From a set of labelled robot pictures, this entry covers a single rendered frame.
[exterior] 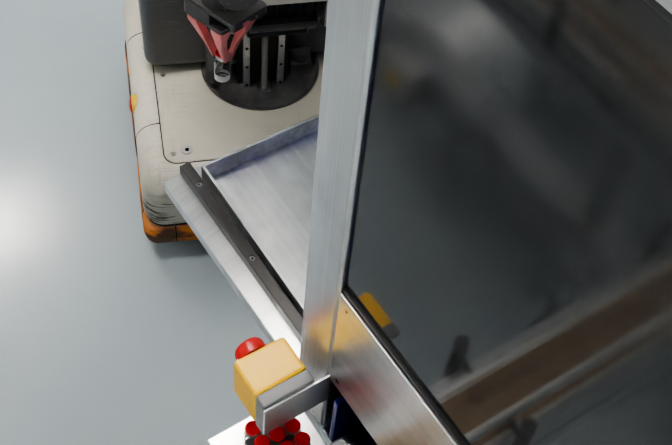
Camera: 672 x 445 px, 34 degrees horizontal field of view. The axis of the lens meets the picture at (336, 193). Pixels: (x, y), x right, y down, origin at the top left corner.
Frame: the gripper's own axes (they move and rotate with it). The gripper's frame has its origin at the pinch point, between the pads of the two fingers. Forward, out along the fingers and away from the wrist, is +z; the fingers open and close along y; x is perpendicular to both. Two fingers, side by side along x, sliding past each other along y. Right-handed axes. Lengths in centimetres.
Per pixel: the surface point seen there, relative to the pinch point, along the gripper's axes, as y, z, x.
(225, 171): -1.3, 25.4, 2.2
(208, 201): 2.0, 24.3, -4.7
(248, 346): 28.5, 15.7, -23.6
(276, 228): 11.6, 26.3, -0.2
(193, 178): -2.6, 23.9, -3.3
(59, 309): -56, 111, 3
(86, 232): -68, 109, 22
